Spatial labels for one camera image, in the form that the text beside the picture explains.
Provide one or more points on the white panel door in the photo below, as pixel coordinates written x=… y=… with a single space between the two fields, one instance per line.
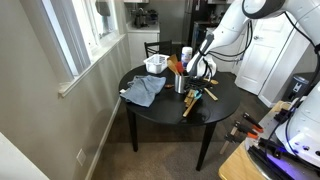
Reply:
x=266 y=53

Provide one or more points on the black coffee maker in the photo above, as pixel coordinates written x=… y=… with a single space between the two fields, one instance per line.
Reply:
x=140 y=18

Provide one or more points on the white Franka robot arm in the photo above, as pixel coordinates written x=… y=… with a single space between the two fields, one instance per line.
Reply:
x=233 y=26

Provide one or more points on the wooden turner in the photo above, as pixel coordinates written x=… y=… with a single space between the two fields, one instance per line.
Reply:
x=173 y=59

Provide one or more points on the silver metal cup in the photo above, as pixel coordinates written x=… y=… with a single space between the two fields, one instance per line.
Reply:
x=180 y=84

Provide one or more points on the white framed window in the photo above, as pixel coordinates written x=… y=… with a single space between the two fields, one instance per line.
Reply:
x=83 y=36

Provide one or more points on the red silicone spatula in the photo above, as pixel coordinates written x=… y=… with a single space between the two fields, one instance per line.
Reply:
x=180 y=67

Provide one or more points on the dark refrigerator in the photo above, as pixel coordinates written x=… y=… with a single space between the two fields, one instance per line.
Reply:
x=196 y=20

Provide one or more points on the black bin with white logo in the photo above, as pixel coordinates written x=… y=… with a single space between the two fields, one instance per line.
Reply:
x=298 y=86

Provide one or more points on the round black table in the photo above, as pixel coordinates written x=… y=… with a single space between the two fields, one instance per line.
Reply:
x=166 y=106

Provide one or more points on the blue cloth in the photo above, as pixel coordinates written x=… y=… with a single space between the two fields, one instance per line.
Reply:
x=143 y=90

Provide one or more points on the wooden spork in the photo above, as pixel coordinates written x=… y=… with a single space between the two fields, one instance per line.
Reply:
x=214 y=81

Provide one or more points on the large wooden spoon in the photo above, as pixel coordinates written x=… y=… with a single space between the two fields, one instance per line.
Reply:
x=211 y=94

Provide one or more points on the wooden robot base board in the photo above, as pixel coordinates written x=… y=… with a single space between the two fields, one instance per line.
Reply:
x=238 y=165

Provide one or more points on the white plastic basket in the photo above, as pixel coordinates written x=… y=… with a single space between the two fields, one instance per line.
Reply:
x=156 y=64

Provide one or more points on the black metal chair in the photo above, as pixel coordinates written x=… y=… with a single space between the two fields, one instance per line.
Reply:
x=158 y=48

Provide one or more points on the white cabinet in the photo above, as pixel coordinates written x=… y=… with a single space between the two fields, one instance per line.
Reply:
x=143 y=43

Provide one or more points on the small brown round object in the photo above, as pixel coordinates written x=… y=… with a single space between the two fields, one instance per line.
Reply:
x=169 y=86

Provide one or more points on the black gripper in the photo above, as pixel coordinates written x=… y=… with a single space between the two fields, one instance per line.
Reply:
x=198 y=82

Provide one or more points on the wipes canister with white lid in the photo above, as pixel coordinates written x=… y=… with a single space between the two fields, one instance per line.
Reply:
x=186 y=56

